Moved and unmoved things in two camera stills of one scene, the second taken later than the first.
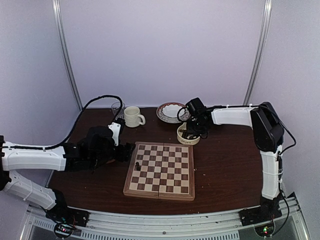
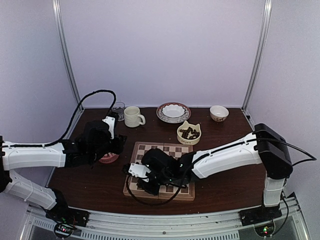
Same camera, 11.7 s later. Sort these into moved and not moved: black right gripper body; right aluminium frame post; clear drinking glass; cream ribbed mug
Moved: black right gripper body
Not moved: clear drinking glass; cream ribbed mug; right aluminium frame post
